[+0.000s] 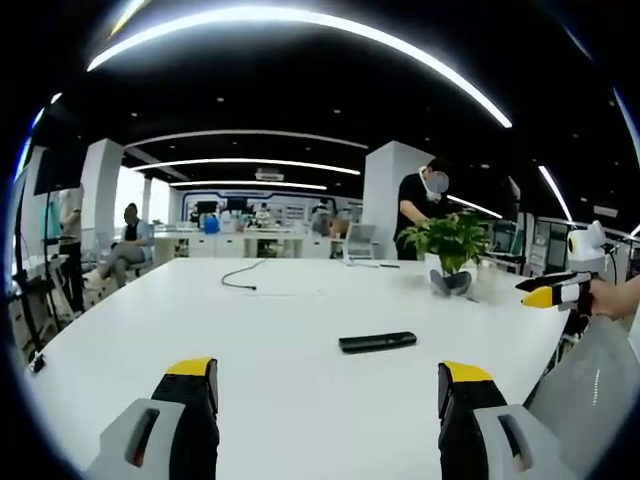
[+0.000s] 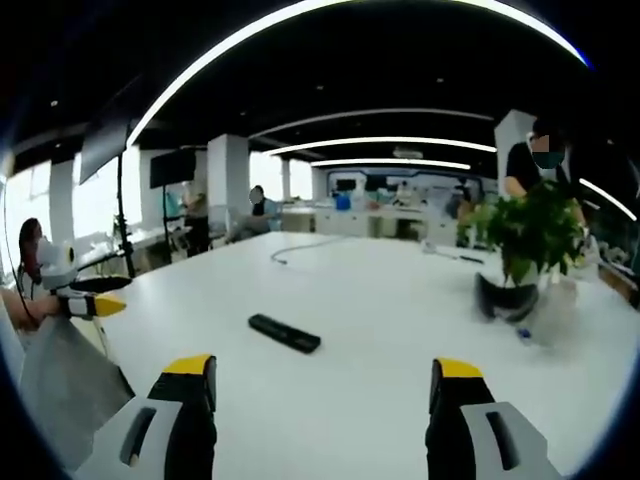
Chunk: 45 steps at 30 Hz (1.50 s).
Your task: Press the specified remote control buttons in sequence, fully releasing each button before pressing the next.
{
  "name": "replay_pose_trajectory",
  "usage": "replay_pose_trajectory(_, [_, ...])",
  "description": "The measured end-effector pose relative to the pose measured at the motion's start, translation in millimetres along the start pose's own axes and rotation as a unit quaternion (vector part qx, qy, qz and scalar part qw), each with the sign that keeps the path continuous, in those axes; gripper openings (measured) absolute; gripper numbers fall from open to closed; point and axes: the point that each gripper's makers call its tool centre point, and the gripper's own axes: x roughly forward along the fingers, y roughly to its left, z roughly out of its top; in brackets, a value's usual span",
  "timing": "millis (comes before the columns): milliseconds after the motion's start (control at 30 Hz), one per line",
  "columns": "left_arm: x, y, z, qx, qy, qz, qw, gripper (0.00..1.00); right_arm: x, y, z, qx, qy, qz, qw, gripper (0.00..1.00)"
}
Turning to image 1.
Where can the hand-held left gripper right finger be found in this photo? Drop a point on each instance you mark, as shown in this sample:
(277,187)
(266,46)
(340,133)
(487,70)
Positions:
(480,430)

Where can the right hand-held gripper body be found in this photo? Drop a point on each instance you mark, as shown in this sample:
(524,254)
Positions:
(586,252)

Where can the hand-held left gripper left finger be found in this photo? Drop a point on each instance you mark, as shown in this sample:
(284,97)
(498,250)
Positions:
(165,430)

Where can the black remote control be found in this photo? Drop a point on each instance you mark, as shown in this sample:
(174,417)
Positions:
(377,342)

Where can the person's right hand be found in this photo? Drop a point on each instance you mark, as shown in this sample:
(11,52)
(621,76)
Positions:
(612,297)

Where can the clear glass cup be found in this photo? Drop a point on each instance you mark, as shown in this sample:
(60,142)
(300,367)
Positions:
(489,282)

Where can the green potted plant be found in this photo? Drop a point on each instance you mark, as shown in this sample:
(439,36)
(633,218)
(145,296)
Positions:
(447,245)

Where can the small black clamp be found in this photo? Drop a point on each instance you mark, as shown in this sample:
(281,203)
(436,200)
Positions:
(37,364)

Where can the grey office chair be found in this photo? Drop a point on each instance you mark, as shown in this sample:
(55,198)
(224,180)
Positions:
(361,241)

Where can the black tripod stand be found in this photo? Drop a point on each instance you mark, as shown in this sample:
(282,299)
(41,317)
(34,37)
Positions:
(30,280)

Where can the white cabinet counter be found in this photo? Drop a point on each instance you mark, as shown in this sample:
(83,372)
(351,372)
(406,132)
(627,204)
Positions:
(250,242)

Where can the black wall monitor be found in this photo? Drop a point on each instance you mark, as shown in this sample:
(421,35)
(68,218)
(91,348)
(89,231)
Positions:
(57,170)

